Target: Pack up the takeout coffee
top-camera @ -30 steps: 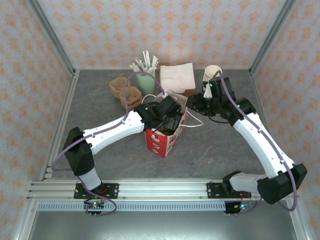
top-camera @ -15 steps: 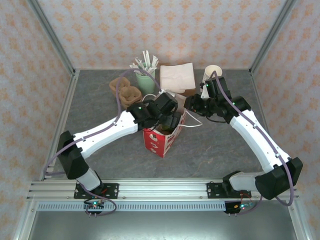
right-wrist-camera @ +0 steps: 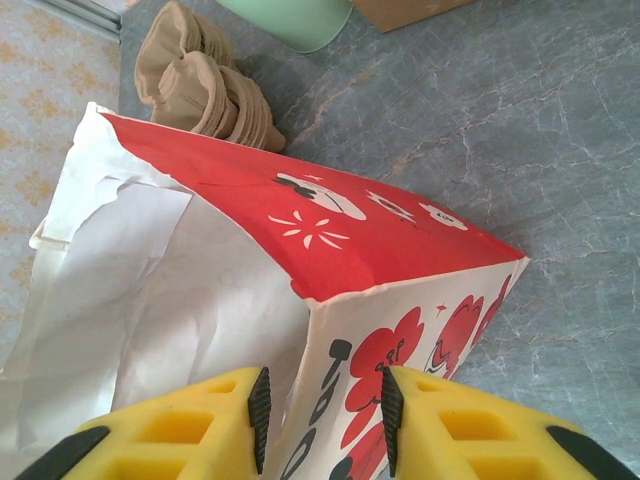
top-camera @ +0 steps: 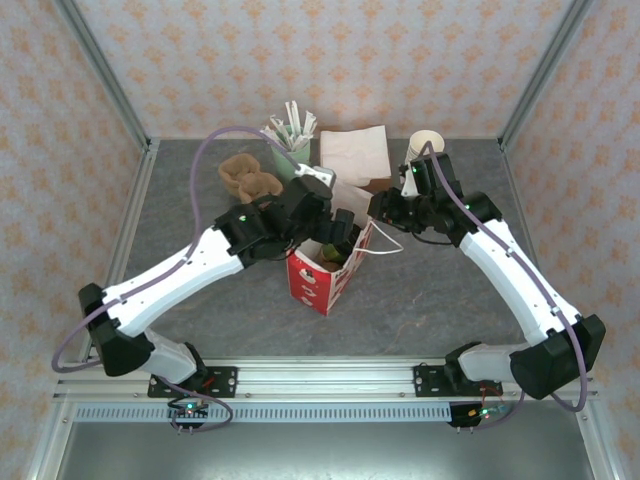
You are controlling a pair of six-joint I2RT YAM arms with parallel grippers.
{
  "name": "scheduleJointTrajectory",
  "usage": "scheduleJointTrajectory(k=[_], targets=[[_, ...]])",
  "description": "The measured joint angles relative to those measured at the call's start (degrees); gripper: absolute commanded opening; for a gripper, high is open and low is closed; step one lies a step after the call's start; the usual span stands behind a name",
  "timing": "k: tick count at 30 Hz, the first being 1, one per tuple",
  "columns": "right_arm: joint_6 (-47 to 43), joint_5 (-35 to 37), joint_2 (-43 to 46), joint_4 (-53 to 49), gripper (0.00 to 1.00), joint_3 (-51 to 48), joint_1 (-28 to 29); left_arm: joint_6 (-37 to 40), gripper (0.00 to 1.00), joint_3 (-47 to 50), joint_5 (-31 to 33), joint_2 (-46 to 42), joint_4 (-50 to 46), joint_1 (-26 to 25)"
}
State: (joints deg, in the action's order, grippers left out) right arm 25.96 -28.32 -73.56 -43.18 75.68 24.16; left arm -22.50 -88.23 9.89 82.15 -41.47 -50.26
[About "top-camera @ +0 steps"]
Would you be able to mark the stack of paper cups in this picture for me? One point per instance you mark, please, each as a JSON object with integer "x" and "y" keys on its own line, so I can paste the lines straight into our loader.
{"x": 422, "y": 142}

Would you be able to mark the brown pulp cup carrier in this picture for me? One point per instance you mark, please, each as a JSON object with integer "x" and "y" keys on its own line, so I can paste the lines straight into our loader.
{"x": 327, "y": 265}

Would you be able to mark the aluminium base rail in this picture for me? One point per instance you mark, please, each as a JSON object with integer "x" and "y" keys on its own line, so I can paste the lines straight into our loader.
{"x": 325, "y": 380}

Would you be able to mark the left aluminium side rail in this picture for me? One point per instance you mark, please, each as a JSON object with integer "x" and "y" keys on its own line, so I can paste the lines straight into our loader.
{"x": 142, "y": 185}

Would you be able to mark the green paper coffee cup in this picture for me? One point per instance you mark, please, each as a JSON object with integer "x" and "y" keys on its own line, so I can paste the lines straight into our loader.
{"x": 331, "y": 251}

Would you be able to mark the right aluminium frame post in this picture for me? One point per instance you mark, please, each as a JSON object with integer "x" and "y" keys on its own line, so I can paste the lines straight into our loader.
{"x": 545, "y": 75}

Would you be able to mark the white wrapped straw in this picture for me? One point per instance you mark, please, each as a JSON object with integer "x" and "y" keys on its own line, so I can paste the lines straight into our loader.
{"x": 272, "y": 141}
{"x": 291, "y": 120}
{"x": 309, "y": 125}
{"x": 279, "y": 125}

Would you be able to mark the white napkin stack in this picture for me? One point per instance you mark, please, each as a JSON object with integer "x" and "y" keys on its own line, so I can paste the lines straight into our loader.
{"x": 355, "y": 150}

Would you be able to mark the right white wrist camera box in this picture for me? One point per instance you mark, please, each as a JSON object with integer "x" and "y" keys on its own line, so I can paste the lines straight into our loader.
{"x": 410, "y": 185}

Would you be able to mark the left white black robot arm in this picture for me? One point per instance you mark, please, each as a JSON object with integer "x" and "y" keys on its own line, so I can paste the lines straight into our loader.
{"x": 165, "y": 280}

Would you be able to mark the metal base panel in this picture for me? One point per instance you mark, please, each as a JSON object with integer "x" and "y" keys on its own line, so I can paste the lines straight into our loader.
{"x": 320, "y": 450}

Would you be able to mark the aluminium side rail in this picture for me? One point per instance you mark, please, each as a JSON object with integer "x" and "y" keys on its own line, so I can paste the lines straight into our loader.
{"x": 515, "y": 185}
{"x": 142, "y": 185}

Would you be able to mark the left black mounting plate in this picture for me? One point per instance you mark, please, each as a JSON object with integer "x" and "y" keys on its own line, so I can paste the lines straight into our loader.
{"x": 220, "y": 382}

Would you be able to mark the aluminium frame post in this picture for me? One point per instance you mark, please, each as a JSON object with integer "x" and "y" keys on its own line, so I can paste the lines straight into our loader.
{"x": 105, "y": 75}
{"x": 545, "y": 75}

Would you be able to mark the green straw holder cup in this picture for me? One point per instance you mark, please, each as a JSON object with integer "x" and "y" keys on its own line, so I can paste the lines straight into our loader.
{"x": 285, "y": 155}

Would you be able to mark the left aluminium frame post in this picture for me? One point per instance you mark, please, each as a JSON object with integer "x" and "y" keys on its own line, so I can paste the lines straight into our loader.
{"x": 105, "y": 75}

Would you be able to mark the stack of pulp cup carriers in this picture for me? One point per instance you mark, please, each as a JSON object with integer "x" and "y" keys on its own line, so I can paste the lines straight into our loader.
{"x": 245, "y": 175}

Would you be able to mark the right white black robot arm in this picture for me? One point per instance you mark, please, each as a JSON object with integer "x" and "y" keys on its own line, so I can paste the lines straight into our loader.
{"x": 515, "y": 280}

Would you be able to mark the black mounting plate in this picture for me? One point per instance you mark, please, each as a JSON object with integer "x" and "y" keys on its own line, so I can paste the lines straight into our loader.
{"x": 220, "y": 382}
{"x": 425, "y": 382}

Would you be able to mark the right aluminium side rail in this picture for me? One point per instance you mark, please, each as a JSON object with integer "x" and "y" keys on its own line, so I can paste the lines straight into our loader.
{"x": 515, "y": 185}

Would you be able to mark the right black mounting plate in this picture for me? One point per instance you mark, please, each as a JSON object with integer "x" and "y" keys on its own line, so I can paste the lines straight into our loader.
{"x": 425, "y": 382}

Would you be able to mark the brown napkin tray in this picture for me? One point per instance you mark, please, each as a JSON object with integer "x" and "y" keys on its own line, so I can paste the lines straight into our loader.
{"x": 377, "y": 184}

